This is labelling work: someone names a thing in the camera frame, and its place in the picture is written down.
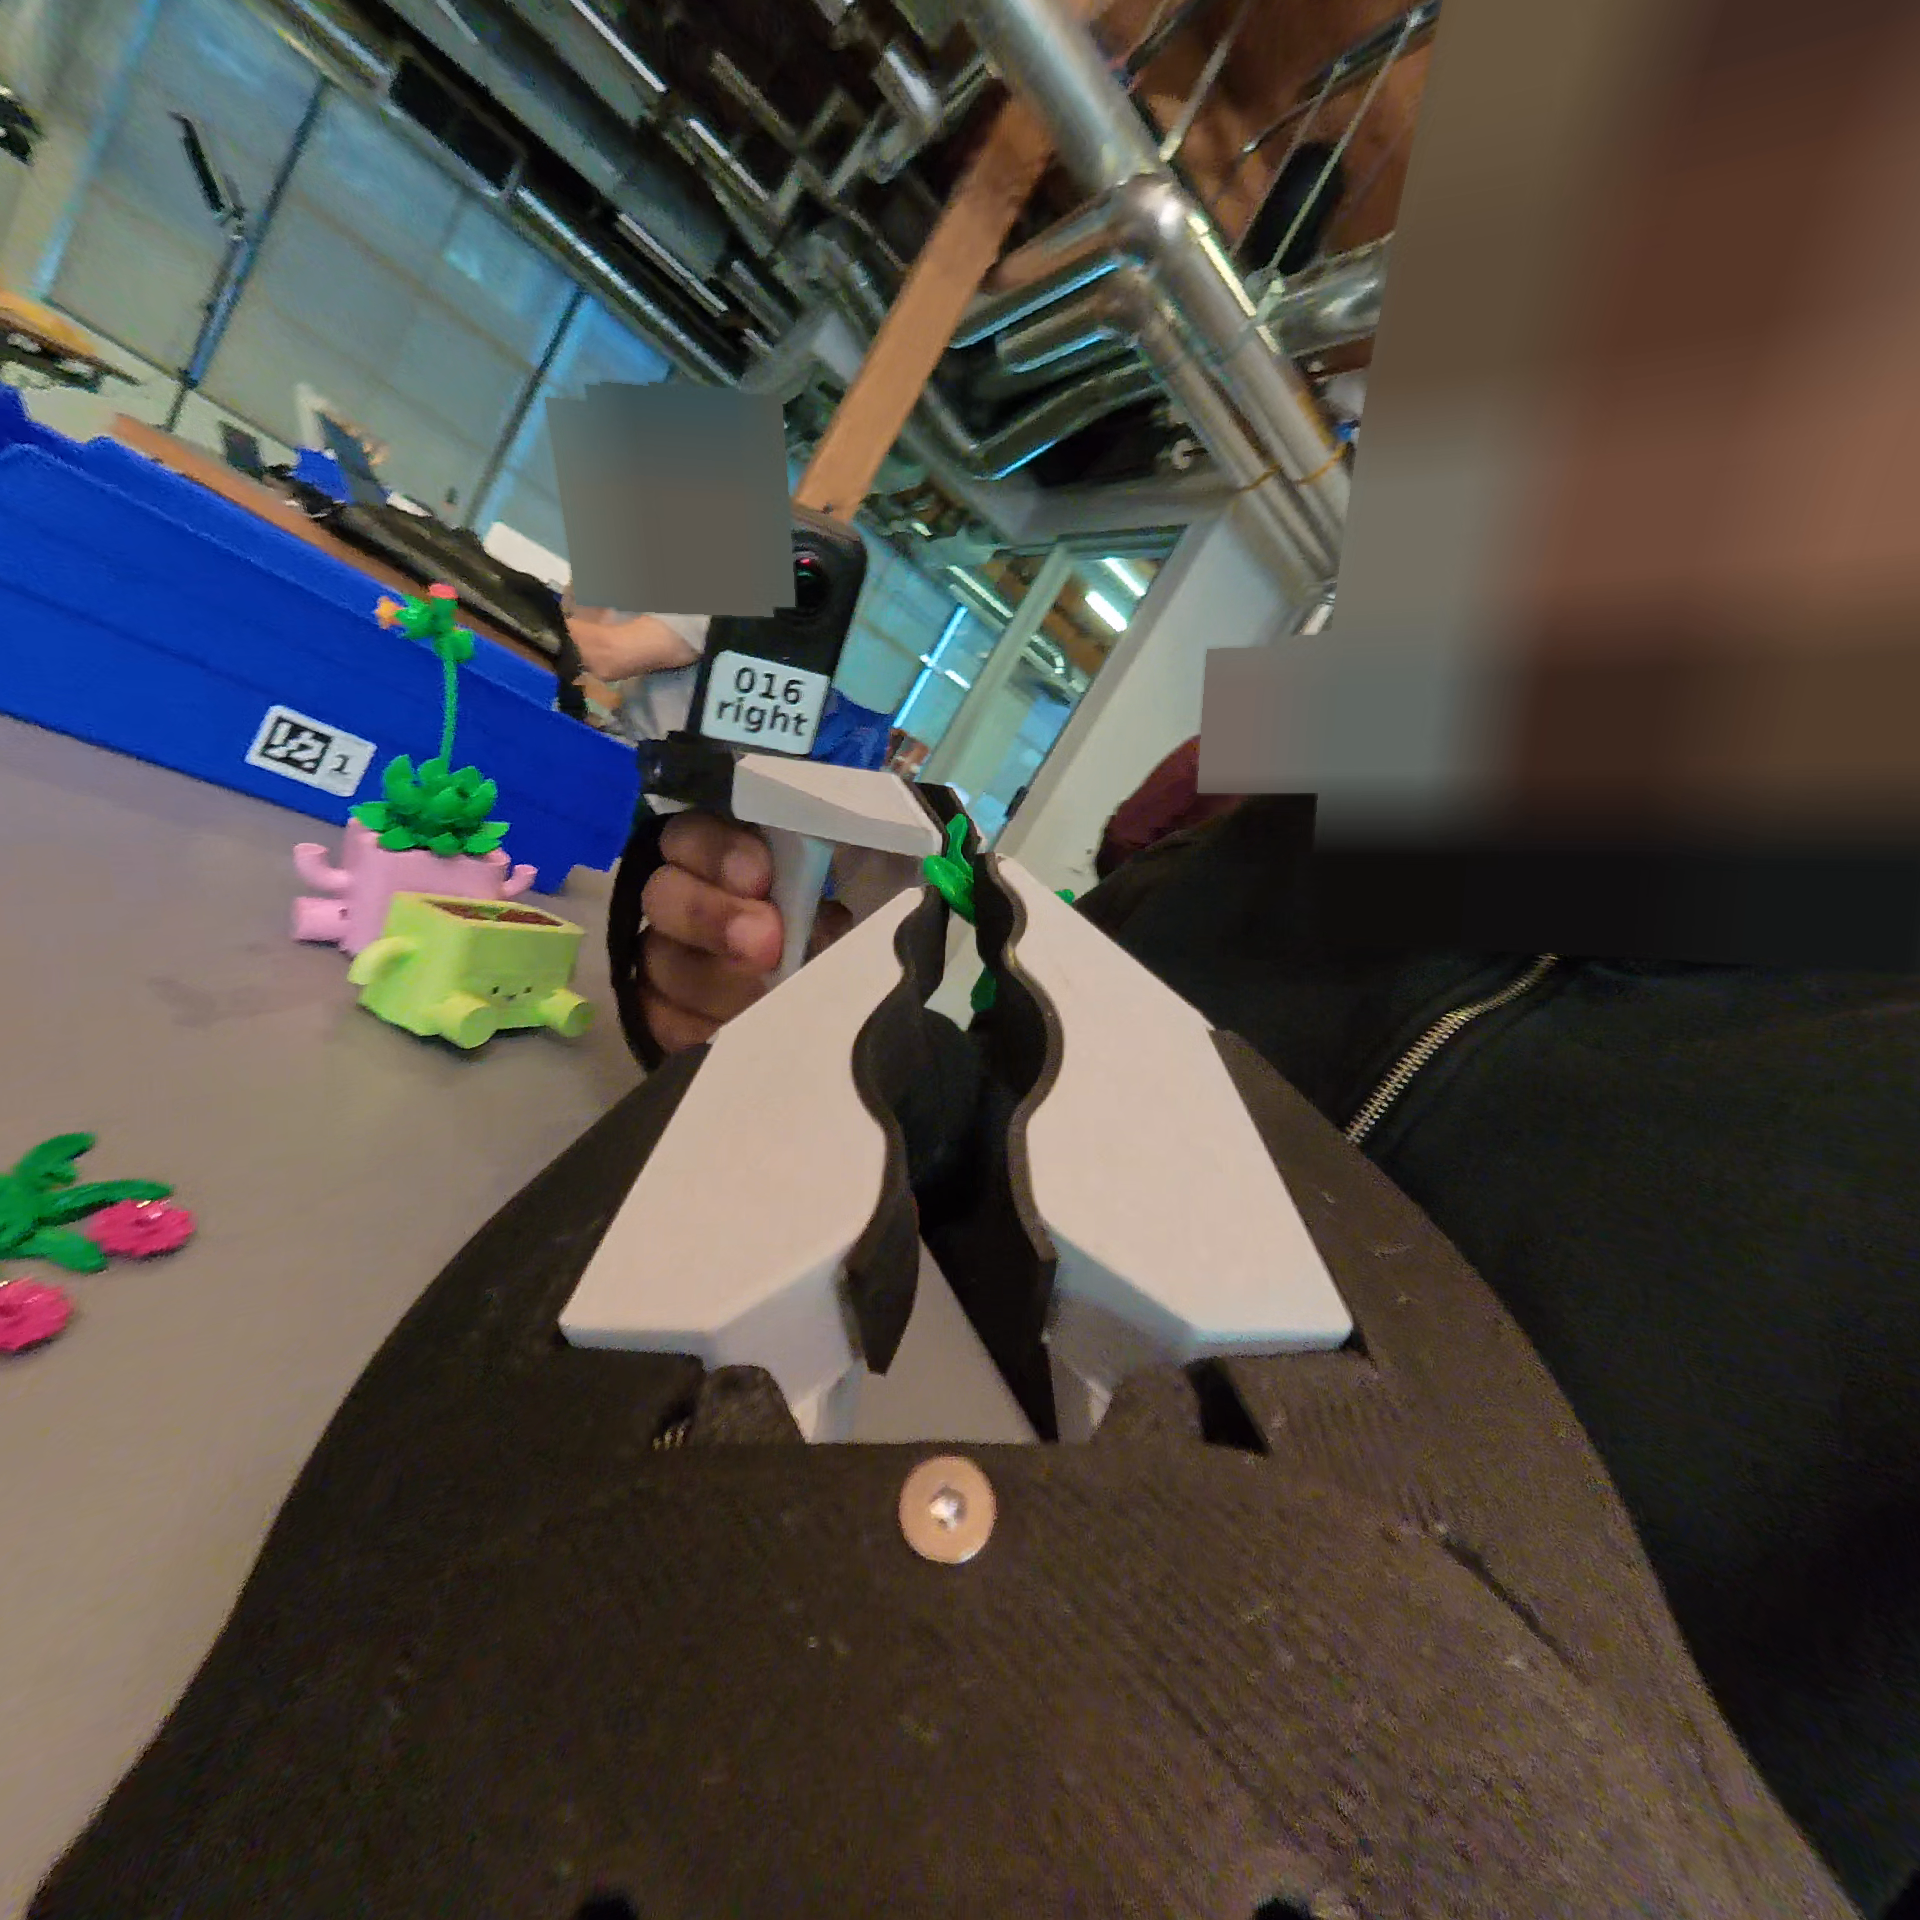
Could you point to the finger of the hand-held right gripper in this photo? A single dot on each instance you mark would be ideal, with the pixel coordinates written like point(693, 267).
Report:
point(826, 796)

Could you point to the black bag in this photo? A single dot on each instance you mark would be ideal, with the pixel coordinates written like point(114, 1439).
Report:
point(436, 563)

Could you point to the silver ventilation duct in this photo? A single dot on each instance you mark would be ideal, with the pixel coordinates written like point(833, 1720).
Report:
point(1186, 271)

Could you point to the person's right hand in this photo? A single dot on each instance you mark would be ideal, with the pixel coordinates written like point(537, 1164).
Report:
point(715, 930)

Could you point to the pink toy brick flowerpot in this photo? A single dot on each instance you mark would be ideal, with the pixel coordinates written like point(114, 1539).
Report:
point(390, 885)

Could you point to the light tripod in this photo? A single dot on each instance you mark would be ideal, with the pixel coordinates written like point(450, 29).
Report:
point(211, 194)

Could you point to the blue plastic bin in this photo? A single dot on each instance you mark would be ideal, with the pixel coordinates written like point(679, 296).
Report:
point(149, 628)

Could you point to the person's black jacket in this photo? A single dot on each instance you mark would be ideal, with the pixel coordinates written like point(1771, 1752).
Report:
point(1501, 1275)

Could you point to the green toy stem piece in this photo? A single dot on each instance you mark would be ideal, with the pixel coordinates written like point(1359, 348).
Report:
point(956, 885)

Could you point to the lime toy brick flowerpot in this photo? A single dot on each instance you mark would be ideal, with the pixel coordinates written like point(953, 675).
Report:
point(466, 960)

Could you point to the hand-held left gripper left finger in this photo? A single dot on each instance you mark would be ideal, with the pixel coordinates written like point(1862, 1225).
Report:
point(735, 1201)

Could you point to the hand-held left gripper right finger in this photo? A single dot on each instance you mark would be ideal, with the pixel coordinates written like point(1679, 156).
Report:
point(1186, 1201)

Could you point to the wooden desk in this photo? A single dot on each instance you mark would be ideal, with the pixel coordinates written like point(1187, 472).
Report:
point(225, 481)

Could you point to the green spiky toy plant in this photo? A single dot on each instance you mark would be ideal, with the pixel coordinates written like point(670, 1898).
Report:
point(60, 1201)

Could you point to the pink toy flower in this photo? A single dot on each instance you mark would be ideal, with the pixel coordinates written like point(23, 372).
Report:
point(30, 1313)
point(143, 1225)

